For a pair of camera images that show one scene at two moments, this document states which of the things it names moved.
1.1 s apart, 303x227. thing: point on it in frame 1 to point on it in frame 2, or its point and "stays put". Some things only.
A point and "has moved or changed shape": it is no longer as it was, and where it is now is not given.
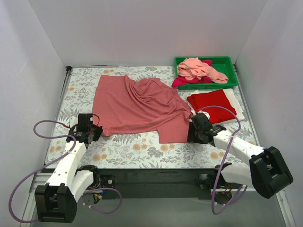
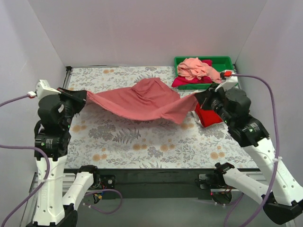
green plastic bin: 223,64 stays put
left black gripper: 97,133 to 71,100
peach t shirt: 191,68 stays put
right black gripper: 191,133 to 209,99
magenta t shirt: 181,80 stays put
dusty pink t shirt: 122,107 has moved or changed shape
